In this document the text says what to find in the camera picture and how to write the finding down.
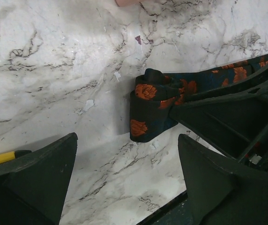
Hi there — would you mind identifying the black orange floral tie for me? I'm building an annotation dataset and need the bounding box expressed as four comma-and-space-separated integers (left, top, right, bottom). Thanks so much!
129, 54, 268, 143

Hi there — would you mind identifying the yellow utility knife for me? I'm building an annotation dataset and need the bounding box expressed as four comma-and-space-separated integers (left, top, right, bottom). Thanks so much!
0, 150, 32, 164

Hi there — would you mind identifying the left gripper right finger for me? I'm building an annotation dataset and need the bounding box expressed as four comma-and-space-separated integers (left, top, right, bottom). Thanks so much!
178, 134, 268, 225

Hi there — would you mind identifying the pink perforated plastic basket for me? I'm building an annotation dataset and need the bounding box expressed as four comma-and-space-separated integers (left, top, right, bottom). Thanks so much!
115, 0, 144, 7

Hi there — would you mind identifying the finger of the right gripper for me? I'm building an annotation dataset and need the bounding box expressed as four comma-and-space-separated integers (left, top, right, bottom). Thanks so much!
170, 64, 268, 161

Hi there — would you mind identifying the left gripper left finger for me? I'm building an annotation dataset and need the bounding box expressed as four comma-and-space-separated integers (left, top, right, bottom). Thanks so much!
0, 133, 78, 225

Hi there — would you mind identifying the black metal base rail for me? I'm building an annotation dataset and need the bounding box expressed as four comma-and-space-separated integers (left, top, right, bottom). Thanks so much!
142, 200, 194, 225

